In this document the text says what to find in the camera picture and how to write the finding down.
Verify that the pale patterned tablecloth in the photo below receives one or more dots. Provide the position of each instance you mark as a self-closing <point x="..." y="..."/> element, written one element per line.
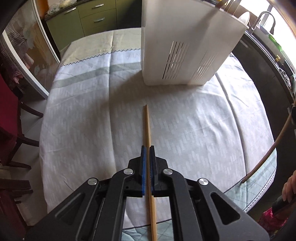
<point x="93" y="123"/>

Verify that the white slotted utensil holder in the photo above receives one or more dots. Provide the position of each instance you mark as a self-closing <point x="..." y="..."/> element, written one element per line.
<point x="185" y="42"/>

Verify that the green kitchen cabinets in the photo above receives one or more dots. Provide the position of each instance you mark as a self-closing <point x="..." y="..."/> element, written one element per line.
<point x="84" y="18"/>

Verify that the clear plastic spoon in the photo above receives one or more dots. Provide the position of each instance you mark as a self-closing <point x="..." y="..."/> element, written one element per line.
<point x="245" y="17"/>

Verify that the glass sliding door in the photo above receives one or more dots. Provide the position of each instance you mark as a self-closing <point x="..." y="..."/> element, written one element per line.
<point x="26" y="47"/>

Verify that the red upholstered wooden chair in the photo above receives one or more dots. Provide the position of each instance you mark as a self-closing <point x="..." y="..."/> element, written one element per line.
<point x="12" y="138"/>

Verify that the person's right hand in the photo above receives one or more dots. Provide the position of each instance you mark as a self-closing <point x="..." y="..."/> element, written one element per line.
<point x="289" y="188"/>

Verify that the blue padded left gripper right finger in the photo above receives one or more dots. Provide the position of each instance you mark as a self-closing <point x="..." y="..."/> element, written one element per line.
<point x="169" y="183"/>

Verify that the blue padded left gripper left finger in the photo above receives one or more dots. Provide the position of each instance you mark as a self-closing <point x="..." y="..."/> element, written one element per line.
<point x="129" y="182"/>

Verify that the chrome sink faucet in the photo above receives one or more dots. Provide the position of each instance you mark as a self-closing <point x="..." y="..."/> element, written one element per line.
<point x="262" y="20"/>

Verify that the bamboo chopstick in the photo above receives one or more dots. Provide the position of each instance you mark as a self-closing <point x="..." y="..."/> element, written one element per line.
<point x="290" y="119"/>
<point x="152" y="205"/>

